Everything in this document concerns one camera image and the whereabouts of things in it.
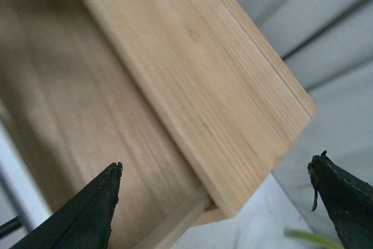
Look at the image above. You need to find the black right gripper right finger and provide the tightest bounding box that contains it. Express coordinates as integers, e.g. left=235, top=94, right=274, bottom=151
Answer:
left=307, top=151, right=372, bottom=248

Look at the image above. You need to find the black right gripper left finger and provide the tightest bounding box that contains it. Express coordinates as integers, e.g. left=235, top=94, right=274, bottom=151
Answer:
left=12, top=162, right=123, bottom=248

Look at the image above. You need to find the light wooden drawer cabinet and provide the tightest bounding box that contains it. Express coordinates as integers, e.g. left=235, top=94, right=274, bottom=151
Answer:
left=0, top=0, right=318, bottom=219

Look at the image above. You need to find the green spider plant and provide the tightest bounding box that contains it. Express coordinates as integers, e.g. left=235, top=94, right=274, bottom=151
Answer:
left=284, top=229, right=344, bottom=249

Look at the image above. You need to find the grey pleated curtain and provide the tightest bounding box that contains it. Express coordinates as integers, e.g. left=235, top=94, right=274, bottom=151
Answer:
left=237, top=0, right=372, bottom=235

